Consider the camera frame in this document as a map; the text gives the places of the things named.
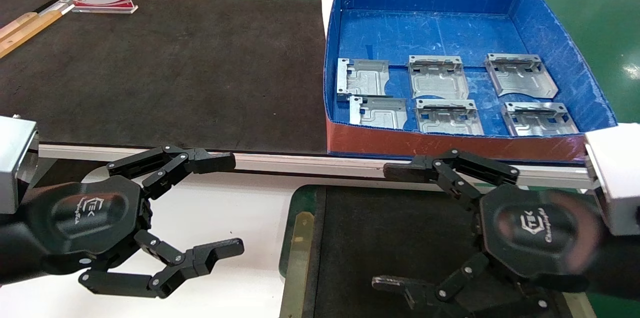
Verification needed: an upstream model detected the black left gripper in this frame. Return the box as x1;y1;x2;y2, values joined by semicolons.
25;145;245;300

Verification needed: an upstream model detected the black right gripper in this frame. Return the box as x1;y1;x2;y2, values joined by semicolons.
371;148;604;318

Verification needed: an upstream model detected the stamped metal bracket part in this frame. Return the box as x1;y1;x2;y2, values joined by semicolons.
349;96;408;130
501;102;580;137
407;55;470;100
484;53;559;98
415;98;485;136
336;58;393;103

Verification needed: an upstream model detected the brass tray edge strip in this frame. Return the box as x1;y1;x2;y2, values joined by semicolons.
562;290;599;318
280;211;315;318

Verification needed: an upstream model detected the black table mat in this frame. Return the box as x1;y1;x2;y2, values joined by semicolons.
0;0;331;155

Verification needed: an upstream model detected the blue corrugated plastic box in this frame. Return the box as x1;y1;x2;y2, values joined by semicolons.
322;0;618;163

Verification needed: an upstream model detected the wooden strip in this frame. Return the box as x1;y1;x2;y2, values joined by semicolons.
0;9;63;59

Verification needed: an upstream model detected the white sheet under box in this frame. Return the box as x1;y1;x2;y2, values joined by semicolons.
320;0;343;36

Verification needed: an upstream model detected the aluminium table edge rail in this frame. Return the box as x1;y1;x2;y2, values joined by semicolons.
37;144;601;190

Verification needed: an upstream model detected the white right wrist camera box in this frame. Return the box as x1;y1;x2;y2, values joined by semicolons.
584;123;640;237

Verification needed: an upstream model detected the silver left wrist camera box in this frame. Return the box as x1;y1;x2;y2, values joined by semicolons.
0;115;40;215

